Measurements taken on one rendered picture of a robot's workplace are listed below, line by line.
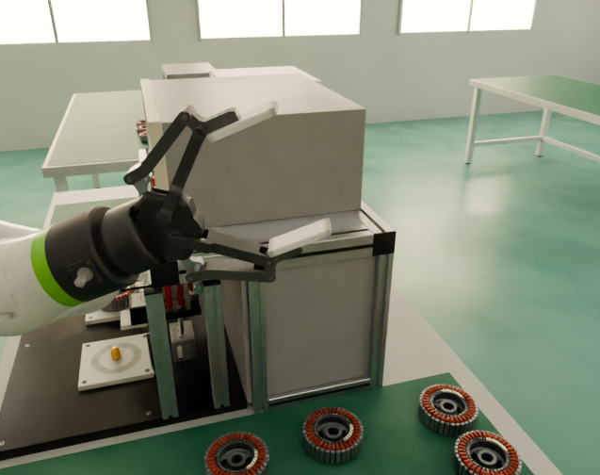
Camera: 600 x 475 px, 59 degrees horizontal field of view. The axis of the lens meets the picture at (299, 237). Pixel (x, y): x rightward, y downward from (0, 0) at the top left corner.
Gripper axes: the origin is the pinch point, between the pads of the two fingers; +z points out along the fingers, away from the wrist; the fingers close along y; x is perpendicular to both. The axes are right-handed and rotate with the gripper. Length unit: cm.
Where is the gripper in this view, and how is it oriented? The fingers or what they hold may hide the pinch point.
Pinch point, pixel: (294, 173)
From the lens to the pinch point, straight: 53.4
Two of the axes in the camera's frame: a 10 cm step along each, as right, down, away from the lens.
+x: 0.1, -4.7, 8.8
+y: -4.0, -8.1, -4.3
